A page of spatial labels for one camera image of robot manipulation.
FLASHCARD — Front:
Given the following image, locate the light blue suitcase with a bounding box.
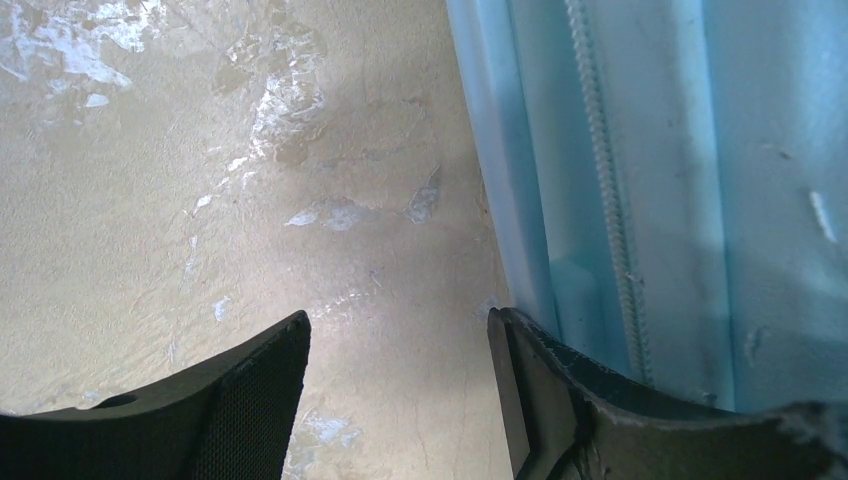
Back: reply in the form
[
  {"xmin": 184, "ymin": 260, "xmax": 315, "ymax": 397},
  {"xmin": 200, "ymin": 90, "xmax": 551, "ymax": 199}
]
[{"xmin": 447, "ymin": 1, "xmax": 847, "ymax": 412}]

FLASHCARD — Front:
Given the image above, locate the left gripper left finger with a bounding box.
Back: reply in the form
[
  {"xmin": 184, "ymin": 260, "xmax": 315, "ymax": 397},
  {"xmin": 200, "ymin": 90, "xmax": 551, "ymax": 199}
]
[{"xmin": 1, "ymin": 311, "xmax": 311, "ymax": 479}]

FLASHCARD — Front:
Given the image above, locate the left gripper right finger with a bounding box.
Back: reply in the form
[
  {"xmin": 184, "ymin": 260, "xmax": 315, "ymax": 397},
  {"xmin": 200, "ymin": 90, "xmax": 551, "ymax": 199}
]
[{"xmin": 487, "ymin": 308, "xmax": 847, "ymax": 479}]

